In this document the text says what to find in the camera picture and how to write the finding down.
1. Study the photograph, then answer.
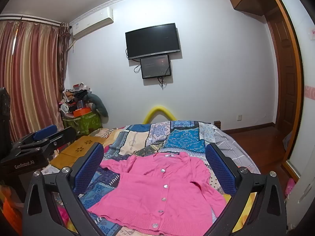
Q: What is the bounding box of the yellow fleece blanket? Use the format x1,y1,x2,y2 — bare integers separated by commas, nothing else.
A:
214,192,258,231

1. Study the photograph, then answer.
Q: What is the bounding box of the grey checked bedsheet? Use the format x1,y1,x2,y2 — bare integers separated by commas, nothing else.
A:
209,125,261,197

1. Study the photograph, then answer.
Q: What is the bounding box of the patchwork patterned bedsheet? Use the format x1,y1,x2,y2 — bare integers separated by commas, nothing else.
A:
79,120,237,236

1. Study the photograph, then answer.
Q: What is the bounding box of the striped red gold curtain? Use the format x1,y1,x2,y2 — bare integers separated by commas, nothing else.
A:
0,17,72,140

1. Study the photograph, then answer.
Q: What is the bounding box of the orange plastic bag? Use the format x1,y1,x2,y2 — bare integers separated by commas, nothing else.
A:
0,184,22,236

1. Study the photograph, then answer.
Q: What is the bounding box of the pink knit cardigan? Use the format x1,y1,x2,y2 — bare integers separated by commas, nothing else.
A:
87,152,227,235

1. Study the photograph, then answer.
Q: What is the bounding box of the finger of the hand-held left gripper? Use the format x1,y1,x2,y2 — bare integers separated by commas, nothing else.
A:
37,127,77,153
15,125,59,148

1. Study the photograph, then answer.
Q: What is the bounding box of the pink slipper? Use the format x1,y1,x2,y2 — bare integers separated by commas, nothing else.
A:
285,178,296,197

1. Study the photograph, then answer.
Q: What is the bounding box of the pile of household clutter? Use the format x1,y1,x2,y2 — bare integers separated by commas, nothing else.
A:
59,82,93,115

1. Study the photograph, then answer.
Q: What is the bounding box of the brown wooden door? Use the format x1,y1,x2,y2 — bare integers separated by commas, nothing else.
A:
266,7,299,138

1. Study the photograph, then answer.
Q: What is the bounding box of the yellow foam tube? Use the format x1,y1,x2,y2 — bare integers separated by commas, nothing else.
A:
143,106,176,124

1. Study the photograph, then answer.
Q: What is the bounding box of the orange box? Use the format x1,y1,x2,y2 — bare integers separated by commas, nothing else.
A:
73,107,91,118

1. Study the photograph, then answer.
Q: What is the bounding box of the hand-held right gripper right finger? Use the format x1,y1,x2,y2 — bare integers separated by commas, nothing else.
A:
205,143,288,236

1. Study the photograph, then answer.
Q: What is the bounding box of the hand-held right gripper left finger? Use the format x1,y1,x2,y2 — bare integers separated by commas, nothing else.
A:
22,143,105,236

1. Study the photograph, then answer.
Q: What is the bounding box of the black wall television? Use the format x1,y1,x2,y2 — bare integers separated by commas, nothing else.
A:
125,23,181,60

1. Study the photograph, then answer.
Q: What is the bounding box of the yellow patterned mat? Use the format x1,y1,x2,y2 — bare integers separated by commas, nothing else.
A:
49,135,109,170

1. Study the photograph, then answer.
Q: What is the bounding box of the small black wall monitor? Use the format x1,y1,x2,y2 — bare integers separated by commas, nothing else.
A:
140,54,172,79

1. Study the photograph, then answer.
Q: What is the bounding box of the white wall air conditioner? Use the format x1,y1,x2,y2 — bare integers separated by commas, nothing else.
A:
70,7,114,40

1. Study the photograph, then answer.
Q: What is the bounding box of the black monitor cable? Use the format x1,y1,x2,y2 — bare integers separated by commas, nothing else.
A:
157,76,170,89

